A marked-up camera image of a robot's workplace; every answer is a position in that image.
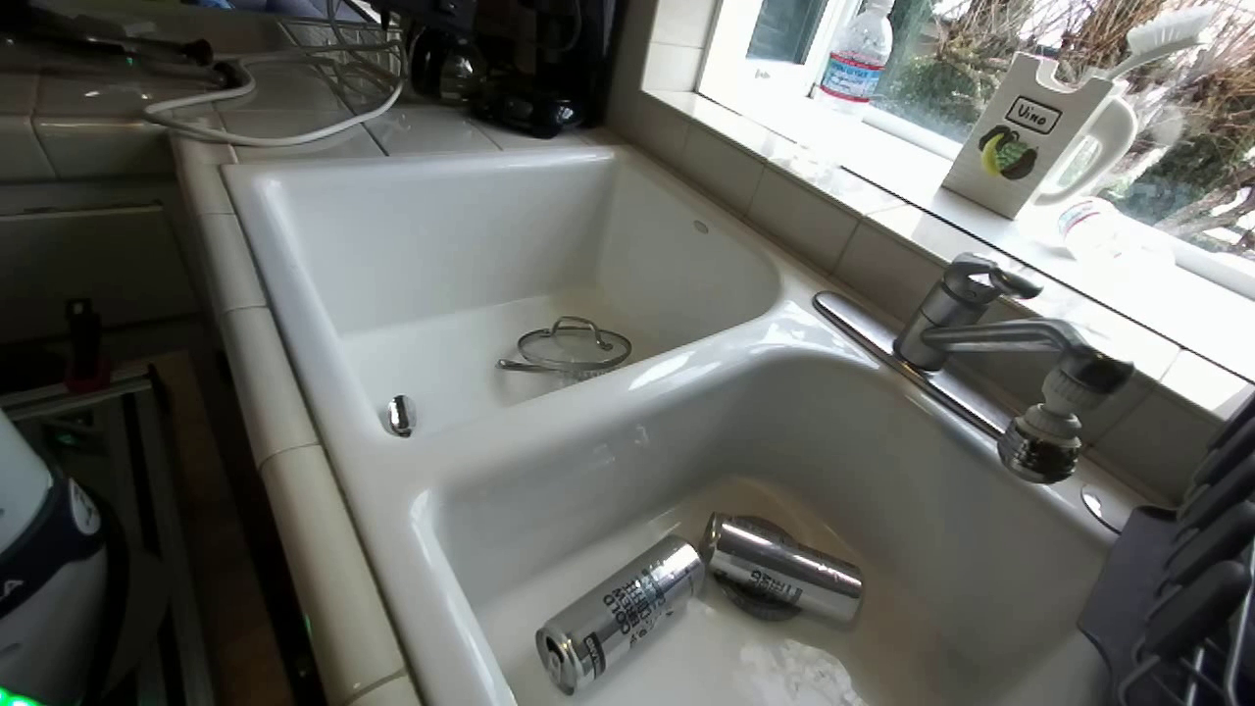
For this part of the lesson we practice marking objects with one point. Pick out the shiny silver metal cup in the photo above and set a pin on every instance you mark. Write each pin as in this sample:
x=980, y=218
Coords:
x=786, y=567

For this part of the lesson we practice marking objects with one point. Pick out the chrome sink faucet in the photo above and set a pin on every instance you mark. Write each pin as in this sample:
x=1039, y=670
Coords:
x=962, y=319

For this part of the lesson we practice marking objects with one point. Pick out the black dish rack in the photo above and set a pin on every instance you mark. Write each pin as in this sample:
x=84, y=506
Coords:
x=1199, y=560

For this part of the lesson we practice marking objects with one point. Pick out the white and black appliance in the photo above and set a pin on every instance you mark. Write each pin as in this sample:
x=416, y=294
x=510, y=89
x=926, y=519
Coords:
x=42, y=572

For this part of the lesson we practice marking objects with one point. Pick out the black coffee maker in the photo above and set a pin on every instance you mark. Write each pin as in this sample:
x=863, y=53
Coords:
x=542, y=65

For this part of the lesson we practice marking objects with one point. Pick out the metal drain strainer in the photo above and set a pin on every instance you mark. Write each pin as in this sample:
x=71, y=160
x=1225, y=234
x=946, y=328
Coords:
x=570, y=346

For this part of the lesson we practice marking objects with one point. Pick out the metal cart frame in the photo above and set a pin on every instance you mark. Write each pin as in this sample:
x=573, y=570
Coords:
x=142, y=521

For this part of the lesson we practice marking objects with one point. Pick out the small metal sink plug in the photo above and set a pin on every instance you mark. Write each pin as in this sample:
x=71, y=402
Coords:
x=397, y=411

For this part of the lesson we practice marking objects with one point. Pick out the white carton with lime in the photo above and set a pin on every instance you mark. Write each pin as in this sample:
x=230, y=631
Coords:
x=1013, y=138

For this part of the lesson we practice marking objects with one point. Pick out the faucet sprayer head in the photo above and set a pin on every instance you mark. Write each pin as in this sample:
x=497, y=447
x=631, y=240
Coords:
x=1052, y=415

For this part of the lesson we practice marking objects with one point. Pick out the silver can with print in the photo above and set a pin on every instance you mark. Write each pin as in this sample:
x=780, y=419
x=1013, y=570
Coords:
x=617, y=627

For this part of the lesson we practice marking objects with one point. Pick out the white double basin sink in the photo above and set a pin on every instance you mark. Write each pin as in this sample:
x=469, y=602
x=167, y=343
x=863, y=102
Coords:
x=549, y=432

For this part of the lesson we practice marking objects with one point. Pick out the clear plastic spray bottle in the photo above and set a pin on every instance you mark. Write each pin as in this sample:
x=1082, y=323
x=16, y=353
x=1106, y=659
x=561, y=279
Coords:
x=856, y=58

